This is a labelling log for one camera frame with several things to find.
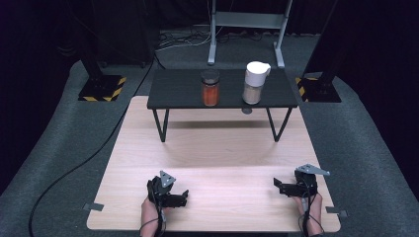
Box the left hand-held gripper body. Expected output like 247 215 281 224
146 170 177 209

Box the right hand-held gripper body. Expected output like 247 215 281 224
293 163 331 198

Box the beige spice jar white lid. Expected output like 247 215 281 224
241 60 273 106

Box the black shelf with metal legs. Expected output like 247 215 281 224
146 68 299 143

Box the orange spice jar black lid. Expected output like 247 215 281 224
201 69 221 108

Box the person's right hand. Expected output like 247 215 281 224
292 193 323 232

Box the grey tape strip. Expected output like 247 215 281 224
325 205 349 219
82 202 105 212

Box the black stand with striped base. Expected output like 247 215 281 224
294 0 343 104
77 0 127 103

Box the dark cabinet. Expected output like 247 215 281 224
98 0 161 68

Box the grey metal stand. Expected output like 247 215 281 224
207 0 294 69

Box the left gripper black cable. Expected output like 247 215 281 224
139 197 168 237

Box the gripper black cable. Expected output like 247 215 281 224
296 184 318 237
139 197 168 237

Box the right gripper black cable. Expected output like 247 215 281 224
296 184 318 237

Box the long black floor cable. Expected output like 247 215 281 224
28 53 158 237

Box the bundle of floor cables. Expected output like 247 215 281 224
155 23 265 53

